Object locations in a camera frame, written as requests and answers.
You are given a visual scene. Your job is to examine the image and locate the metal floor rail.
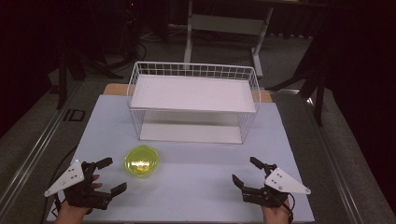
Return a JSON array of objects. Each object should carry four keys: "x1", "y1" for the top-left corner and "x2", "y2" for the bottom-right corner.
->
[
  {"x1": 0, "y1": 79, "x2": 83, "y2": 216},
  {"x1": 304, "y1": 95, "x2": 372, "y2": 224}
]

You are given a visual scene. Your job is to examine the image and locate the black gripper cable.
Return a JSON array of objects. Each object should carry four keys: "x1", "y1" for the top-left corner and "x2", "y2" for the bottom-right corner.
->
[{"x1": 281, "y1": 192, "x2": 296, "y2": 224}]

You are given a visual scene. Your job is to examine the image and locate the pale blue table mat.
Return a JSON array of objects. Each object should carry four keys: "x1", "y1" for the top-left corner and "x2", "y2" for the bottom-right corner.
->
[{"x1": 46, "y1": 93, "x2": 316, "y2": 224}]

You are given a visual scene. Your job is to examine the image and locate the person's right hand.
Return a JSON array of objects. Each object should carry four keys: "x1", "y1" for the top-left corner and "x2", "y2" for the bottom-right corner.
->
[{"x1": 261, "y1": 203, "x2": 294, "y2": 224}]

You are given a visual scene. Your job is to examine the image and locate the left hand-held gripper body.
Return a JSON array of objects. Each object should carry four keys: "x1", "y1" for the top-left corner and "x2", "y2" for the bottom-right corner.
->
[{"x1": 44, "y1": 160, "x2": 113, "y2": 211}]

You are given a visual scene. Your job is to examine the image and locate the person's left hand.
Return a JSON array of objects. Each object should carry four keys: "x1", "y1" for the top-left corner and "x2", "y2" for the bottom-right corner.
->
[{"x1": 54, "y1": 173, "x2": 104, "y2": 224}]

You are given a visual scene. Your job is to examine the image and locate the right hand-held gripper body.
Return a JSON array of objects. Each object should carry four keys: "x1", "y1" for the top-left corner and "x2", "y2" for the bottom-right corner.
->
[{"x1": 241, "y1": 164, "x2": 312, "y2": 209}]

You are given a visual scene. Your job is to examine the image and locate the yellow-green plastic bowl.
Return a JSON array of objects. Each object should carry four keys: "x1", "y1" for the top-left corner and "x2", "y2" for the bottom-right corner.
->
[{"x1": 123, "y1": 144, "x2": 160, "y2": 179}]

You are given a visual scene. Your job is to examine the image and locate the white wire shelf rack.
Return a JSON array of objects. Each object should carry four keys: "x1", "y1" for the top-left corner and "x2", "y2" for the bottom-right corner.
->
[{"x1": 126, "y1": 61, "x2": 262, "y2": 146}]

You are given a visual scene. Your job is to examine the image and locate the bundle of black floor cables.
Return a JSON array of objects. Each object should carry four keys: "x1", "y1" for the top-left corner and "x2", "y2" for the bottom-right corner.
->
[{"x1": 73, "y1": 36, "x2": 149, "y2": 80}]

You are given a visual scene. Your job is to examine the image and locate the white metal desk frame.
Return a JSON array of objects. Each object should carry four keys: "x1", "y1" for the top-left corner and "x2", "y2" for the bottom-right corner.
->
[{"x1": 182, "y1": 0, "x2": 276, "y2": 79}]

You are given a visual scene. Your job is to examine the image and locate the black metal stand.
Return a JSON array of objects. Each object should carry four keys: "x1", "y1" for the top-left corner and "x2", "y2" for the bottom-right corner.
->
[
  {"x1": 265, "y1": 36, "x2": 331, "y2": 127},
  {"x1": 55, "y1": 43, "x2": 88, "y2": 110}
]

